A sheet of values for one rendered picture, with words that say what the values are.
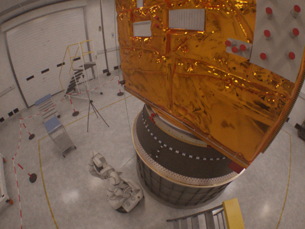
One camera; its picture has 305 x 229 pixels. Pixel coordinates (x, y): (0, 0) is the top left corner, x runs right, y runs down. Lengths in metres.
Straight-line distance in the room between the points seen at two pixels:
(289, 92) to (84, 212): 3.29
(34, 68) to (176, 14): 7.75
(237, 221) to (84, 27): 8.88
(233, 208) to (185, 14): 1.63
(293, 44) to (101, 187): 3.34
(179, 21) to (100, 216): 3.13
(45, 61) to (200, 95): 7.82
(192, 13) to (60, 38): 7.54
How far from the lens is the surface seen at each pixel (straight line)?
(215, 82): 0.93
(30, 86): 8.43
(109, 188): 1.49
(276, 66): 0.79
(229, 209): 1.32
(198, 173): 1.59
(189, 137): 1.33
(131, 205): 2.44
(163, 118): 1.45
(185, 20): 1.05
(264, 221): 3.58
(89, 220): 2.95
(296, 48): 0.80
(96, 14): 8.76
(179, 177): 1.62
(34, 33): 8.20
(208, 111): 1.02
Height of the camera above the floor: 2.66
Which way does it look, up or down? 37 degrees down
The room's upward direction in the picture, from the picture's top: 1 degrees counter-clockwise
